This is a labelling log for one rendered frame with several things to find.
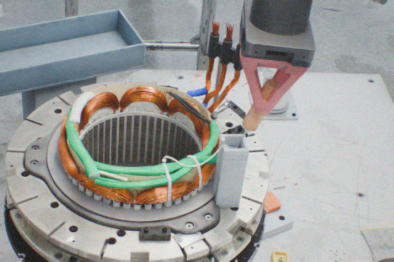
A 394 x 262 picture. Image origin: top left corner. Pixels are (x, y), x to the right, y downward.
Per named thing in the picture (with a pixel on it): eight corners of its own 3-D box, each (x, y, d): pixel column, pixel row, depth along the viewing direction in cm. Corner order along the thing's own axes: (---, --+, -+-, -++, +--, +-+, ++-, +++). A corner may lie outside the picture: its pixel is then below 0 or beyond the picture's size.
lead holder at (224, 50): (243, 71, 94) (247, 48, 92) (210, 71, 94) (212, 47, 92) (239, 53, 97) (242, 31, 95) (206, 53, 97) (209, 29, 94)
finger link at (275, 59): (291, 91, 85) (308, 13, 80) (297, 127, 79) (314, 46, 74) (229, 84, 85) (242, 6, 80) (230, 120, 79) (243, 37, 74)
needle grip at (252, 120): (258, 131, 83) (284, 88, 80) (245, 131, 82) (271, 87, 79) (251, 122, 84) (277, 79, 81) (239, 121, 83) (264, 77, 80)
